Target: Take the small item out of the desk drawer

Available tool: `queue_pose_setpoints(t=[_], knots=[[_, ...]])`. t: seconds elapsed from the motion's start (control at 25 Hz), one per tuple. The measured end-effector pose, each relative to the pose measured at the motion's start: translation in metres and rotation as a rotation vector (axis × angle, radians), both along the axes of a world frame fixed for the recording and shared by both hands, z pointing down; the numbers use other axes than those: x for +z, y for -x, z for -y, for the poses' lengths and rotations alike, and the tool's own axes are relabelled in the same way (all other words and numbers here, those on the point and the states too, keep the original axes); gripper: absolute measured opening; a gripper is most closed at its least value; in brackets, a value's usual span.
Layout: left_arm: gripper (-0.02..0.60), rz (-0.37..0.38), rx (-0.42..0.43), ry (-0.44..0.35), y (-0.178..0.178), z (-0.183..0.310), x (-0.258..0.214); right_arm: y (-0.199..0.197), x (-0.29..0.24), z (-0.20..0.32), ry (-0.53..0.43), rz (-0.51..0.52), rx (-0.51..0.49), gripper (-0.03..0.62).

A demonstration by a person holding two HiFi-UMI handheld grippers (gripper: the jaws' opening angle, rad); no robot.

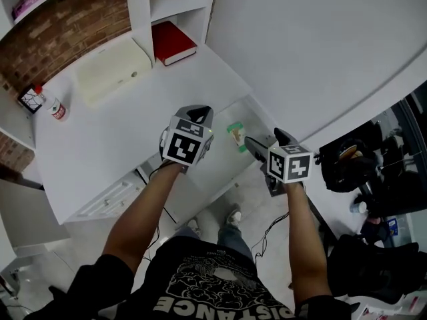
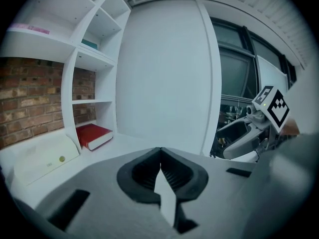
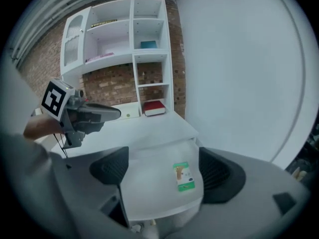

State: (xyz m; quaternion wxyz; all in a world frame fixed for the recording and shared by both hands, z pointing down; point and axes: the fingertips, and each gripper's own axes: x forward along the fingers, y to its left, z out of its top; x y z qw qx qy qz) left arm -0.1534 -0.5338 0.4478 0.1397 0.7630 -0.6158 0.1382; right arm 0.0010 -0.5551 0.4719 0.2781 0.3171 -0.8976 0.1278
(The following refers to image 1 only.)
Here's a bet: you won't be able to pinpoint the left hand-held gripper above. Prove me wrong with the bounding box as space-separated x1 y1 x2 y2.
159 104 215 175

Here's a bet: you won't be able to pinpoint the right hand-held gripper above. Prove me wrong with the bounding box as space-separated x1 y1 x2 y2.
244 127 314 198

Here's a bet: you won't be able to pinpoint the green and white packet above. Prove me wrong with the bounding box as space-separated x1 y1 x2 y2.
226 121 250 153

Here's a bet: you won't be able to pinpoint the white drawer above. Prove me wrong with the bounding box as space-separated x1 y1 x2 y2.
159 93 280 225

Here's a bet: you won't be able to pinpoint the person's right forearm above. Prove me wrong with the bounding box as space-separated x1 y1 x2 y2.
285 181 333 308

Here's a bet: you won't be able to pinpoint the person's left forearm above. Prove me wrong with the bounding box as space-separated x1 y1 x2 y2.
101 163 183 275

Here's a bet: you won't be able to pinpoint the white small drawer cabinet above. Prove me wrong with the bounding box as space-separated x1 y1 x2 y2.
65 171 147 225

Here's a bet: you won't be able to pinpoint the person's left shoe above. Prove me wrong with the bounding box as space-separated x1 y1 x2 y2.
186 218 203 237

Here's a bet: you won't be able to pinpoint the person's shoe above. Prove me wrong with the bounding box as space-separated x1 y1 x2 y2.
186 218 203 237
225 203 243 229

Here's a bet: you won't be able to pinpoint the black backpack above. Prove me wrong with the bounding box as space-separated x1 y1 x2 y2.
320 138 378 193

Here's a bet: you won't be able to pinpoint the person's right shoe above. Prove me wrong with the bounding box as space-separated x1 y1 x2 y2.
225 203 243 229

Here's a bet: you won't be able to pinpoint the person's grey trousers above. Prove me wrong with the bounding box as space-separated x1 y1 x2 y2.
173 224 255 260

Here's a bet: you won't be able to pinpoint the cream plastic storage box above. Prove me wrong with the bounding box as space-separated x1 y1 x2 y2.
73 37 153 108

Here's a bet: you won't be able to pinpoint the red hardcover book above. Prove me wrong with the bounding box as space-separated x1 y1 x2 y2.
151 20 198 67

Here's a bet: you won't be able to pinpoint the clear bottle with red cap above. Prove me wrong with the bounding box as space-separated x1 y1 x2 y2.
34 85 67 123

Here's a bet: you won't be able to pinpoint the person's black printed t-shirt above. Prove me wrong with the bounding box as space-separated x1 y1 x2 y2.
25 235 361 320

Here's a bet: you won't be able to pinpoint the white desk shelf unit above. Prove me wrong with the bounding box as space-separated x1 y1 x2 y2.
0 0 220 153

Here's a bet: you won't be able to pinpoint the black office chair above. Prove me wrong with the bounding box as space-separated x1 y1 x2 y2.
328 235 420 305

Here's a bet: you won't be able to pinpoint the black framed picture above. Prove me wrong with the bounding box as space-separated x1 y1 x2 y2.
17 83 46 115

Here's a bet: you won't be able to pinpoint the white side table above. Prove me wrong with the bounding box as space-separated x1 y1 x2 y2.
0 178 71 249

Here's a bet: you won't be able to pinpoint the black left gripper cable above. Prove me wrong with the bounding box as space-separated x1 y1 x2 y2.
146 163 169 261

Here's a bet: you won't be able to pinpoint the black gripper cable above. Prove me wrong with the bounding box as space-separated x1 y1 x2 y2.
146 163 169 261
250 211 290 257

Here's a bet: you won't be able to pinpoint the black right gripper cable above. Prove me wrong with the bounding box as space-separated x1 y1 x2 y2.
250 211 290 257

